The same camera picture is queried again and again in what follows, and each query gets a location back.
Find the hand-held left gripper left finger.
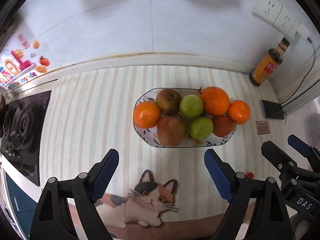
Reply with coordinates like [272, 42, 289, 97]
[29, 149, 120, 240]

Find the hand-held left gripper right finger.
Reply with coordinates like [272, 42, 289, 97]
[204, 149, 293, 240]

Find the striped cat print tablecloth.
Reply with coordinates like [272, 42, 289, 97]
[39, 65, 300, 240]

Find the green apple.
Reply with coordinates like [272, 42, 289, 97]
[189, 116, 214, 140]
[179, 94, 204, 118]

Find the dark red orange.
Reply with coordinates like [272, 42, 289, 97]
[212, 114, 235, 137]

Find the small brown card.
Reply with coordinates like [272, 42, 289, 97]
[255, 120, 270, 135]

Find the black smartphone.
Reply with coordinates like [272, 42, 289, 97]
[261, 99, 285, 120]

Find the blue kitchen cabinet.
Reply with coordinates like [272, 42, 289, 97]
[5, 172, 38, 230]

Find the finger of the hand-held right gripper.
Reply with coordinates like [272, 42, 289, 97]
[261, 141, 299, 178]
[287, 134, 320, 160]

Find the black gas stove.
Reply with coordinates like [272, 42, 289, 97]
[0, 90, 52, 187]

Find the colourful wall sticker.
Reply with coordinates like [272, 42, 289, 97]
[0, 32, 50, 90]

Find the dark soy sauce bottle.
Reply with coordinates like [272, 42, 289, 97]
[250, 37, 290, 87]

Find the dark brown apple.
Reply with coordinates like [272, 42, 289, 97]
[156, 88, 182, 116]

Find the large orange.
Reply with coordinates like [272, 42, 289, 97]
[199, 86, 230, 117]

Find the small orange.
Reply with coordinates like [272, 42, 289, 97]
[133, 101, 162, 128]
[227, 100, 251, 125]

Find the white wall socket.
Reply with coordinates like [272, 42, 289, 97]
[252, 0, 283, 25]
[287, 21, 308, 42]
[271, 6, 297, 33]

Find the oval floral ceramic plate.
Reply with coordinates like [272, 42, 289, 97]
[132, 87, 237, 148]

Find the black charging cable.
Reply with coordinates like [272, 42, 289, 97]
[280, 38, 320, 125]

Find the red yellow apple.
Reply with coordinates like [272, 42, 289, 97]
[157, 116, 185, 147]

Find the white charger plug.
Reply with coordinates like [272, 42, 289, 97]
[296, 24, 313, 43]

